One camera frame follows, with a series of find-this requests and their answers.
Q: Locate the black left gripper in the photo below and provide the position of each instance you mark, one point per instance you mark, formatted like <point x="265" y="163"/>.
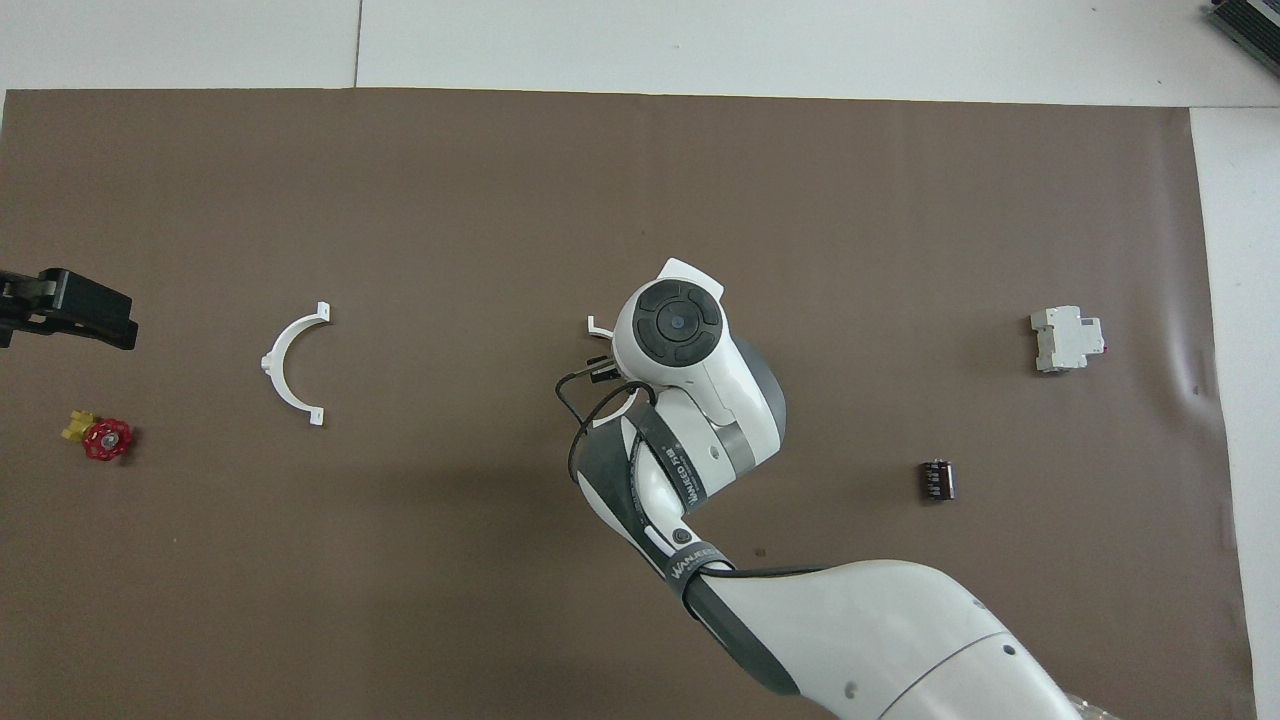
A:
<point x="22" y="298"/>

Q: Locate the white circuit breaker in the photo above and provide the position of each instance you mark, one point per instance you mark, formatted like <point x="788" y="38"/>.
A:
<point x="1062" y="340"/>

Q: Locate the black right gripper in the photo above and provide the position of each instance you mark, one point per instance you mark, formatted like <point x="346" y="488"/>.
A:
<point x="600" y="370"/>

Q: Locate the black cylindrical capacitor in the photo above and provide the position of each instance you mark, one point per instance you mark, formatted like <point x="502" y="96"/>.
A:
<point x="936" y="480"/>

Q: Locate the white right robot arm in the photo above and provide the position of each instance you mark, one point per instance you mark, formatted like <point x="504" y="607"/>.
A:
<point x="880" y="640"/>

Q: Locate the brown paper table mat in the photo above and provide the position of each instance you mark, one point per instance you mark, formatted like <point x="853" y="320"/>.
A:
<point x="400" y="200"/>

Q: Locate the grey ribbed device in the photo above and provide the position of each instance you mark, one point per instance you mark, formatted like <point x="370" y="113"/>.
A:
<point x="1250" y="22"/>

